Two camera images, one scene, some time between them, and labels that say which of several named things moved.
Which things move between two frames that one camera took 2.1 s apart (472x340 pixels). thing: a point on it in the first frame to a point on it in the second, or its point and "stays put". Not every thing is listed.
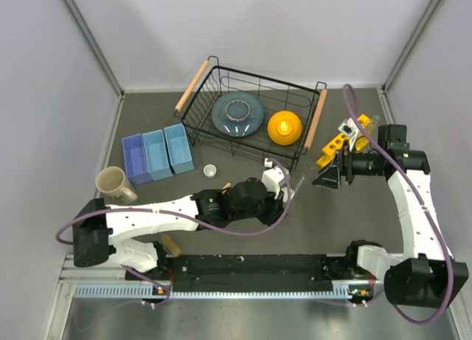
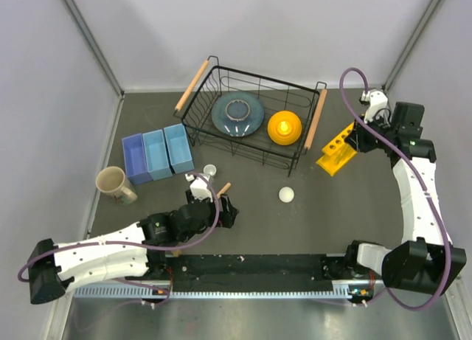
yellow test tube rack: x=328 y=152 stays put
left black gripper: x=275 y=209 to x=226 y=217
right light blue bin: x=178 y=147 stays put
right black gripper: x=330 y=176 to x=357 y=138
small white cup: x=209 y=170 stays put
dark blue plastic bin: x=136 y=161 stays put
